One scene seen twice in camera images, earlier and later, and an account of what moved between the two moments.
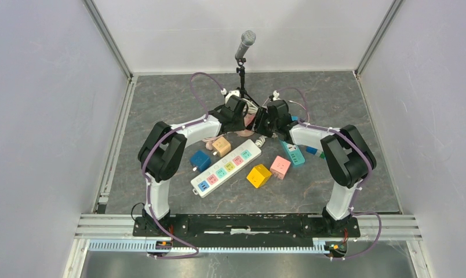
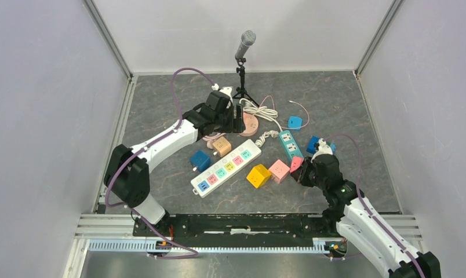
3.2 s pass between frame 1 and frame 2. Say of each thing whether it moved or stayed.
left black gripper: stayed
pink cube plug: moved
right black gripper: moved
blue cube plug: stayed
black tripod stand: stayed
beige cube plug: stayed
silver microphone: stayed
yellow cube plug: stayed
